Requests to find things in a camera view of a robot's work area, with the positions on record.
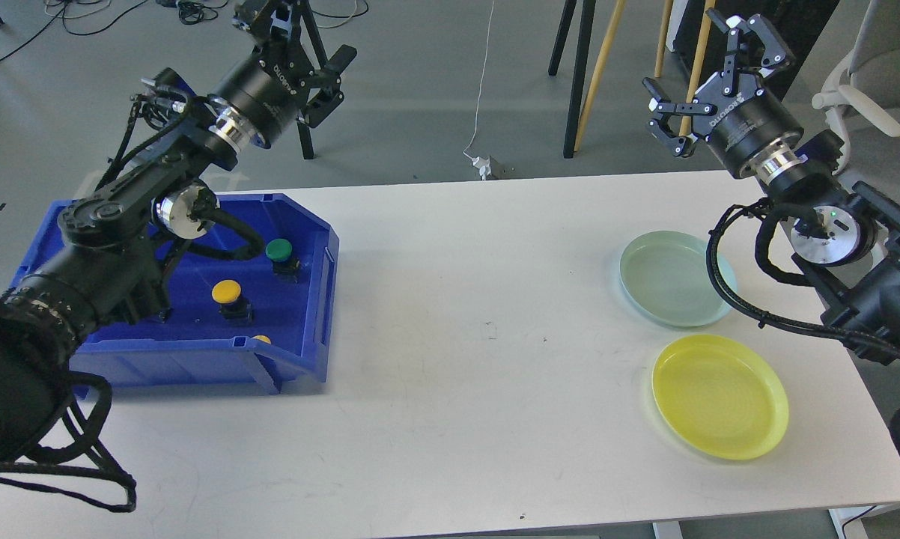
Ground black tripod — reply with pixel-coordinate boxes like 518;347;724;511
291;1;336;160

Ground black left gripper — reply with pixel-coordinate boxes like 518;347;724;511
210;1;357;150

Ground white cable with plug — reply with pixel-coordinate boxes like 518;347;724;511
462;0;517;181

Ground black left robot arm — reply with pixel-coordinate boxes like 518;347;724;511
0;1;357;513

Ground wooden stool legs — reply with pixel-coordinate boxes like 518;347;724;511
574;0;717;153

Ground black stool legs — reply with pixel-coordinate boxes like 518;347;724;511
548;1;597;159

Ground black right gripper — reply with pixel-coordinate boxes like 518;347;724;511
642;9;805;180

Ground white grey office chair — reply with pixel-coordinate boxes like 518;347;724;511
812;1;900;204

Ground green push button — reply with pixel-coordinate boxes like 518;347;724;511
264;238;302;283

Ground black floor cables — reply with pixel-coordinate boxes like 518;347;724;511
0;0;370;88

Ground black cabinet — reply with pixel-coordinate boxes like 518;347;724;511
666;1;839;85

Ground yellow plate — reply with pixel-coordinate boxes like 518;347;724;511
651;334;790;461

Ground light green plate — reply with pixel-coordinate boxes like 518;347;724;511
618;230;731;328

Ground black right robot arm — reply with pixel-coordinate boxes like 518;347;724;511
644;9;900;365

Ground blue plastic bin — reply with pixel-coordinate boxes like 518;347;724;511
8;193;341;396

